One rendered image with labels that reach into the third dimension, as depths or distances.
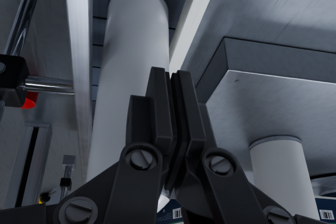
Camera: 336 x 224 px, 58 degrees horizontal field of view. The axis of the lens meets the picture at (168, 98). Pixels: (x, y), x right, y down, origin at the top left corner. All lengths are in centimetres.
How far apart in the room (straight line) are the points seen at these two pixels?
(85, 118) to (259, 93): 23
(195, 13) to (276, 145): 35
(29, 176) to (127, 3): 41
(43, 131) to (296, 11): 47
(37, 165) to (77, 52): 41
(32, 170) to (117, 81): 41
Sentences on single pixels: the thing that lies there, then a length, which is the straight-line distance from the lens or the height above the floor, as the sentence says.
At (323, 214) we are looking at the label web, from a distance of 84.
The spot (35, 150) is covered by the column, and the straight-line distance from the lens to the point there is 60.
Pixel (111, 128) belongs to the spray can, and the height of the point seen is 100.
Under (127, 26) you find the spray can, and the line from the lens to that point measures 22.
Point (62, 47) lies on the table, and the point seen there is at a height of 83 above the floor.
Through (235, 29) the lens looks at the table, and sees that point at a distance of 37.
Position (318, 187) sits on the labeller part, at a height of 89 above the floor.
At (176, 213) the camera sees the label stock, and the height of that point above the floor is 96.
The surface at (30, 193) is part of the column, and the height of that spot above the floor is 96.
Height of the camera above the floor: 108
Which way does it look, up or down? 30 degrees down
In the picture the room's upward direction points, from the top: 180 degrees clockwise
